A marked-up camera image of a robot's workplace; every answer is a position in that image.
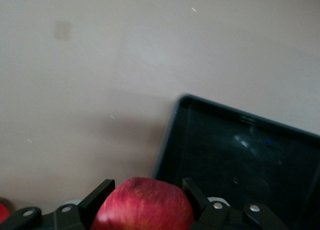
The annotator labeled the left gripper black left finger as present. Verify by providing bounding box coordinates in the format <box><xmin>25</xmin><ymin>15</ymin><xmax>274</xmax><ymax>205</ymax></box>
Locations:
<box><xmin>0</xmin><ymin>179</ymin><xmax>116</xmax><ymax>230</ymax></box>

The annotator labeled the red apple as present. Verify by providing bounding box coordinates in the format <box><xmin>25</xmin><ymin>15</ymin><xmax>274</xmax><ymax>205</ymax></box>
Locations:
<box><xmin>90</xmin><ymin>176</ymin><xmax>195</xmax><ymax>230</ymax></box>

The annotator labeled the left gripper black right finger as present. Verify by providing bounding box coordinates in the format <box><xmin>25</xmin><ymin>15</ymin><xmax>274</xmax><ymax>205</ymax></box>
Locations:
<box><xmin>182</xmin><ymin>177</ymin><xmax>291</xmax><ymax>230</ymax></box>

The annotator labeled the black plastic box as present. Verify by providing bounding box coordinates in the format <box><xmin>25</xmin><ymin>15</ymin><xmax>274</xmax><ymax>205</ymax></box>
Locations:
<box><xmin>151</xmin><ymin>93</ymin><xmax>320</xmax><ymax>230</ymax></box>

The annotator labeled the red pomegranate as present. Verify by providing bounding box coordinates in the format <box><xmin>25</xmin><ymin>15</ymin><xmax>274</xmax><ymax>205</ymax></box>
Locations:
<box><xmin>0</xmin><ymin>202</ymin><xmax>11</xmax><ymax>223</ymax></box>

